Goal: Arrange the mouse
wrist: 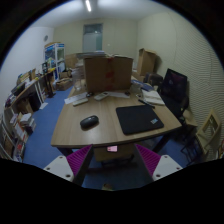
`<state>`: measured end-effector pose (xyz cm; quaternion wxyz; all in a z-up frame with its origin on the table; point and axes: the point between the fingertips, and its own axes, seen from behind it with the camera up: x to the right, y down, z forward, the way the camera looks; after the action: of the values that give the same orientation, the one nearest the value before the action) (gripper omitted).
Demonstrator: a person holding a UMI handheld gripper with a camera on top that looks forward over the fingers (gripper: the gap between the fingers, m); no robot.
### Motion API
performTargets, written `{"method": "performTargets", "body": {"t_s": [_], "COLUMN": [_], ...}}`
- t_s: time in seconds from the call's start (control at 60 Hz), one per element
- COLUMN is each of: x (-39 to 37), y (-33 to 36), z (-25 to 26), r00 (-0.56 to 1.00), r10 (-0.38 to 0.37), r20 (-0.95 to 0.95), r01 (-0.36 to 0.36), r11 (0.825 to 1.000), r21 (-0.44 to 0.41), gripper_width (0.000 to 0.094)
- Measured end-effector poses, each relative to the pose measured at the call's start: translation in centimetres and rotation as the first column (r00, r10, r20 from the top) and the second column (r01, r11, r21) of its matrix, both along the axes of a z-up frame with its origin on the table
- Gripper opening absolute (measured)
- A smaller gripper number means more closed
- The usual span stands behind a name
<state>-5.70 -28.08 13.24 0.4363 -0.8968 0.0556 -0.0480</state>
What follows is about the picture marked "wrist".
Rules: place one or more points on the wooden desk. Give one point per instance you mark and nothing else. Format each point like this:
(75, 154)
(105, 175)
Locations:
(68, 134)

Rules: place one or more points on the ceiling light tube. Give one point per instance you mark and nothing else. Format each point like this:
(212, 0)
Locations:
(88, 5)

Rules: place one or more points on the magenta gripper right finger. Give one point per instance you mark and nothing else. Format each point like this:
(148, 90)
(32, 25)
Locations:
(157, 166)

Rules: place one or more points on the black computer mouse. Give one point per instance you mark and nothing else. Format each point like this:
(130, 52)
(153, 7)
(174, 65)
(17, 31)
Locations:
(89, 122)

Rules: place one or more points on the side shelf desk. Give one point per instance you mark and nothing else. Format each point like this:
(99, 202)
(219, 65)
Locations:
(25, 95)

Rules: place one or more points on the white remote control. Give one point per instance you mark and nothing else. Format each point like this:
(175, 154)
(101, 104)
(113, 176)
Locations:
(101, 96)

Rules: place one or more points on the grey door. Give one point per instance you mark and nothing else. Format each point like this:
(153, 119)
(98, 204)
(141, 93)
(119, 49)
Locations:
(92, 37)

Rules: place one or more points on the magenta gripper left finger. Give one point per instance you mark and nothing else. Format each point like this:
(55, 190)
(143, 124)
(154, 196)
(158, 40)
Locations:
(73, 167)

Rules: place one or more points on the beige wooden chair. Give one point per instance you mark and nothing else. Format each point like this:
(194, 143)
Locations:
(208, 131)

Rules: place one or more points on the upright cardboard box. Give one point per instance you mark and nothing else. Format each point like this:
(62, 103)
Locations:
(146, 61)

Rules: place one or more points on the cardboard box on floor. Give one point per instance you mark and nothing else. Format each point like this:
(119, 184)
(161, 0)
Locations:
(64, 84)

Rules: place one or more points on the blue white display fridge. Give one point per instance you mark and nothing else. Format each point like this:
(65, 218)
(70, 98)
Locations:
(55, 57)

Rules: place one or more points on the low book shelf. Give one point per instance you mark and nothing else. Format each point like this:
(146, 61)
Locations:
(14, 134)

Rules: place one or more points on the white keyboard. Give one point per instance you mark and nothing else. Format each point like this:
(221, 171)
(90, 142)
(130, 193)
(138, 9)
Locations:
(80, 102)

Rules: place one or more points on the large cardboard box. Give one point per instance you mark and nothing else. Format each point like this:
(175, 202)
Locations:
(107, 73)

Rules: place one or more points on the black pen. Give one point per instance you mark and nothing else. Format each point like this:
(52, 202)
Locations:
(146, 103)

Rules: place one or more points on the black mouse pad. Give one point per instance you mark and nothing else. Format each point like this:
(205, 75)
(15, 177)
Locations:
(137, 119)

